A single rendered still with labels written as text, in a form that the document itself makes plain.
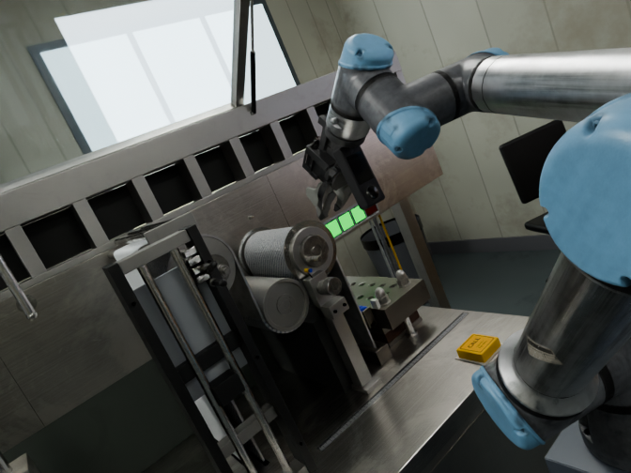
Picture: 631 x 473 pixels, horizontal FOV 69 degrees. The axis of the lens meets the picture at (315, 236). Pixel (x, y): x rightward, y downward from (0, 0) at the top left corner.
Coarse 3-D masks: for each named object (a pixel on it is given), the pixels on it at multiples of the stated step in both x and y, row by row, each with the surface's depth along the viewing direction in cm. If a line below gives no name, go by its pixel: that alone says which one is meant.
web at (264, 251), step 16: (256, 240) 121; (272, 240) 113; (160, 256) 97; (256, 256) 119; (272, 256) 112; (160, 272) 95; (240, 272) 99; (256, 272) 124; (272, 272) 116; (288, 272) 109; (240, 288) 103; (240, 304) 108; (256, 304) 101; (256, 320) 104; (240, 416) 98; (256, 448) 99
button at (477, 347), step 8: (472, 336) 108; (480, 336) 106; (488, 336) 105; (464, 344) 106; (472, 344) 105; (480, 344) 103; (488, 344) 102; (496, 344) 103; (464, 352) 104; (472, 352) 102; (480, 352) 101; (488, 352) 101; (480, 360) 101
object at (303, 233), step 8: (304, 232) 107; (312, 232) 108; (320, 232) 110; (296, 240) 106; (328, 240) 111; (296, 248) 106; (296, 256) 105; (328, 256) 110; (296, 264) 105; (304, 264) 107; (328, 264) 110; (304, 272) 106; (312, 272) 108
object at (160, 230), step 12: (180, 216) 89; (192, 216) 90; (144, 228) 115; (156, 228) 86; (168, 228) 88; (180, 228) 89; (120, 240) 109; (132, 240) 99; (144, 240) 98; (156, 240) 86
